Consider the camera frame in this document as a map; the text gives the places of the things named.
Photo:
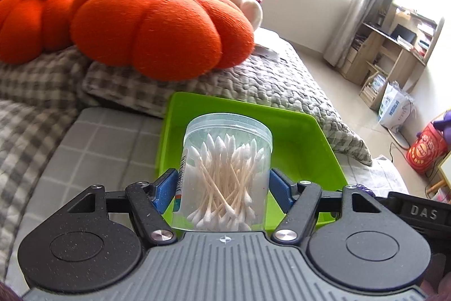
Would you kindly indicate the white paper on bed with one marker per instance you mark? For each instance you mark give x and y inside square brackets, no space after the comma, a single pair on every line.
[265,52]

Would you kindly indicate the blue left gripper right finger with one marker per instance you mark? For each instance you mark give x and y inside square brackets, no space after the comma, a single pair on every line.
[282,189]

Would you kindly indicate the pink white plush toy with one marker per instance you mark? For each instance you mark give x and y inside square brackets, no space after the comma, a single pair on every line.
[252,10]

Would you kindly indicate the red printed bag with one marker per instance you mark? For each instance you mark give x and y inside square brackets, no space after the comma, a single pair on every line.
[429,146]

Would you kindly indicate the wooden desk shelf unit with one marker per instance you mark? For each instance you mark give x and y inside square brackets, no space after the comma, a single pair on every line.
[394,44]

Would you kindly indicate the large orange pumpkin cushion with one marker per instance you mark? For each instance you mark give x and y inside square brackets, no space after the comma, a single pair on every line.
[164,40]

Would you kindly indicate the grey checked blanket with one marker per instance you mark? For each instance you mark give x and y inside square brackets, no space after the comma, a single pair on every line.
[63,114]

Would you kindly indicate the small orange pumpkin cushion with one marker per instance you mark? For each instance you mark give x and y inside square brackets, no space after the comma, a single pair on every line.
[32,27]

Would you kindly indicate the white paper shopping bag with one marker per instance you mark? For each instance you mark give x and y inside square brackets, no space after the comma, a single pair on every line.
[396,107]

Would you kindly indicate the green plastic bin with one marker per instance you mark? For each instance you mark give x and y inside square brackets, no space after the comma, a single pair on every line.
[300,149]

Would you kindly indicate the clear cotton swab jar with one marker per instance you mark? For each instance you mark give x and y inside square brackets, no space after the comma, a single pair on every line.
[224,175]

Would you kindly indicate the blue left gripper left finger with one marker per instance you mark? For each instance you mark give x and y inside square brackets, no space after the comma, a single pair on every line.
[164,190]

